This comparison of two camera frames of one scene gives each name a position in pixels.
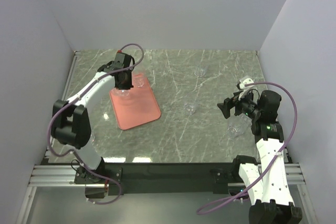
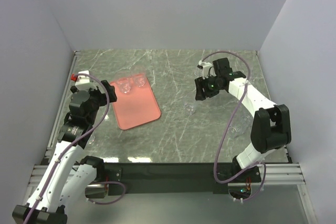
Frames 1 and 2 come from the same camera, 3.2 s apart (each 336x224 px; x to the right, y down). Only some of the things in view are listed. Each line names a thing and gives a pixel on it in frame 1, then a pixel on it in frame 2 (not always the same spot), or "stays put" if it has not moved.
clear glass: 138,79 stays put
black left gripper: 129,84 → 103,98
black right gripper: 229,103 → 201,83
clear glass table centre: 188,109 stays put
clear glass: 238,126 stays put
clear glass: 92,138 stays put
